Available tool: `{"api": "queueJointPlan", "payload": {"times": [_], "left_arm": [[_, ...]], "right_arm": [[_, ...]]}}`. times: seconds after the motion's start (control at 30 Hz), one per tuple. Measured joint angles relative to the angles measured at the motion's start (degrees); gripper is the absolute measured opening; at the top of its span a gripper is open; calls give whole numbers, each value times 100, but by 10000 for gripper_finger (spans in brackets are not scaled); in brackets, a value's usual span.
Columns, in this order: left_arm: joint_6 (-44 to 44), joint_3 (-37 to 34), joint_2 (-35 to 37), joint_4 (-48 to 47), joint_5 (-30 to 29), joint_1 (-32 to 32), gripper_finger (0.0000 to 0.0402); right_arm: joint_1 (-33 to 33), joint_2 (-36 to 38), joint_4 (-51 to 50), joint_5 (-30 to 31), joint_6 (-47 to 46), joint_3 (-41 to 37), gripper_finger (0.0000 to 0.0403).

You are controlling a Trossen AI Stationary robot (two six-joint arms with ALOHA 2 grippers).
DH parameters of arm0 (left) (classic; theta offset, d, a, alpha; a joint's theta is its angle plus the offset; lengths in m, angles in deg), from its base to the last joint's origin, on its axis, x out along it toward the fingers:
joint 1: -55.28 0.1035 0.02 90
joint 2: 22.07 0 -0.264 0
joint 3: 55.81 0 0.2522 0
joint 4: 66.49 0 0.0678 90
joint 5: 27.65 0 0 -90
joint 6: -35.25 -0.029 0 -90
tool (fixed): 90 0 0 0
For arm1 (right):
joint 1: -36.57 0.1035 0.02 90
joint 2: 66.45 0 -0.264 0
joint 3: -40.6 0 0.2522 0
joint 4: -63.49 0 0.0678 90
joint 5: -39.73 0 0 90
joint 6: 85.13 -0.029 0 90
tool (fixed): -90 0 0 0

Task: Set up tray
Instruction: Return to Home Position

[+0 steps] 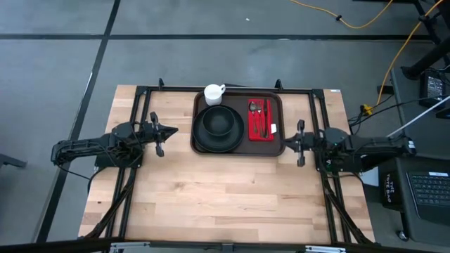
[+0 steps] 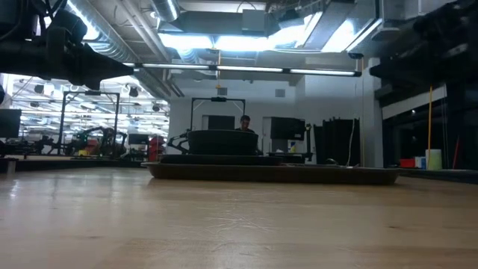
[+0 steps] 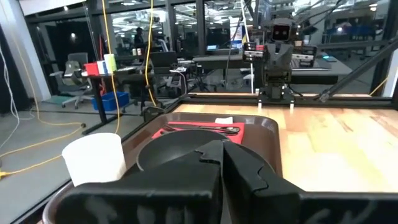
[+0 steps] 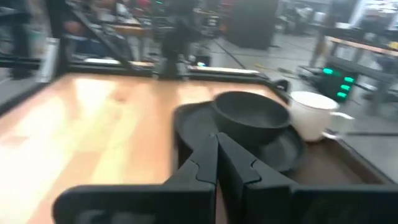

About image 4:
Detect white mug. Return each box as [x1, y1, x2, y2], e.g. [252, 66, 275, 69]
[287, 90, 356, 143]

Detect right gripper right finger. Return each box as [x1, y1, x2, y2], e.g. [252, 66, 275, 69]
[217, 132, 398, 224]

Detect black plate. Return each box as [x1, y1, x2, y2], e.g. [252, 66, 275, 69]
[173, 101, 308, 175]

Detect wooden background table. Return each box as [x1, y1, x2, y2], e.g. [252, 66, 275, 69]
[322, 30, 398, 103]

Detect black device green lights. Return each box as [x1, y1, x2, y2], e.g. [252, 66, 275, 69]
[317, 63, 358, 103]

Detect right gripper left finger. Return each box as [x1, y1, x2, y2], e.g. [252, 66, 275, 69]
[52, 133, 219, 224]

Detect black bowl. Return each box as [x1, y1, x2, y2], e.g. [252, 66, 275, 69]
[211, 90, 292, 147]

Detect brown plastic tray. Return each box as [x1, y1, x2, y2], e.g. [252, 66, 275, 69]
[172, 79, 396, 187]

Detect black metal table frame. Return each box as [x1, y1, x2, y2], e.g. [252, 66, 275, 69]
[0, 52, 292, 118]

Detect black cabinet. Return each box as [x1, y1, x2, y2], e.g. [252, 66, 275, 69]
[228, 0, 280, 50]

